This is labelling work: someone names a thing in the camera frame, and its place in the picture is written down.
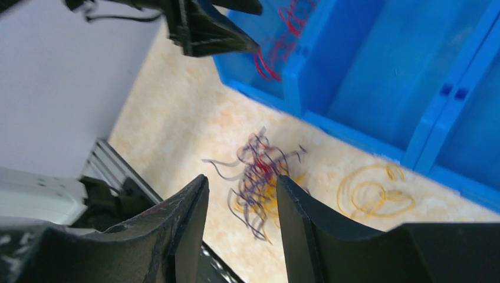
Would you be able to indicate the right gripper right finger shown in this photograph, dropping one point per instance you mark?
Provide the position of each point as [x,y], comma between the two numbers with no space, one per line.
[322,245]

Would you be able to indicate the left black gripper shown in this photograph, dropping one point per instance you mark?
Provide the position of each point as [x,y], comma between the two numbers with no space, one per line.
[200,30]

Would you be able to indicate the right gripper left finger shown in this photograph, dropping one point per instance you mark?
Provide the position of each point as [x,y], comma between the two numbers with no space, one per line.
[161,244]

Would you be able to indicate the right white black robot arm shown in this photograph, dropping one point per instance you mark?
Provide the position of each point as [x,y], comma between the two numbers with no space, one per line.
[69,230]

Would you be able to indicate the blue three-compartment plastic bin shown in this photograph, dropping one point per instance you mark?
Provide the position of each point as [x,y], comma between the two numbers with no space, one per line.
[413,81]

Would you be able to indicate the aluminium frame rail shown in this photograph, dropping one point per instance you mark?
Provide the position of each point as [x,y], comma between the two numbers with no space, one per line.
[104,163]

